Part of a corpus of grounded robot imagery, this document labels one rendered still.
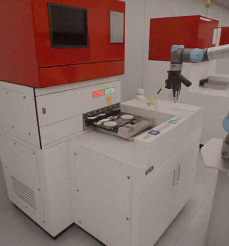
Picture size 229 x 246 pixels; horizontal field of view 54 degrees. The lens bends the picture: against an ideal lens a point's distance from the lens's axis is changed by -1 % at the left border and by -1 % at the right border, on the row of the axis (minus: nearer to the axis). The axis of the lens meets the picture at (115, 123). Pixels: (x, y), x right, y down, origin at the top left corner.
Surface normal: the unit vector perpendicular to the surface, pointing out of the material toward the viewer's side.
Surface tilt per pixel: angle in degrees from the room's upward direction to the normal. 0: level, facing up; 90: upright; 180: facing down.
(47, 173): 90
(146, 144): 90
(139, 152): 90
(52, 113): 90
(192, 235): 0
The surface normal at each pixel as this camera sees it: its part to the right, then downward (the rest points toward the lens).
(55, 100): 0.77, 0.22
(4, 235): 0.00, -0.94
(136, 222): -0.63, 0.26
